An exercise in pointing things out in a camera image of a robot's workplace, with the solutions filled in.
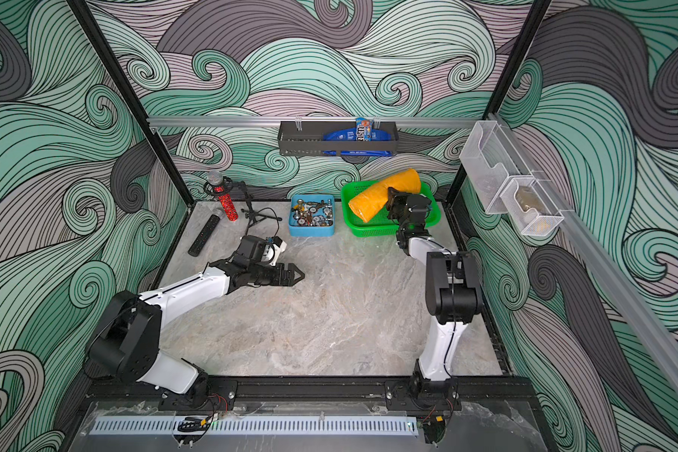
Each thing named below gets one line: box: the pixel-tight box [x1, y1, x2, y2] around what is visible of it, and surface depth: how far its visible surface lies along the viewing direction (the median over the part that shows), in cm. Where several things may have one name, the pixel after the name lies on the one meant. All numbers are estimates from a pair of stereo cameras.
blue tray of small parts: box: [288, 193, 336, 238], surface depth 116 cm
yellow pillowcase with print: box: [348, 168, 421, 223], surface depth 94 cm
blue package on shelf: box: [322, 117, 393, 157], surface depth 93 cm
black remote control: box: [187, 213, 221, 258], surface depth 108 cm
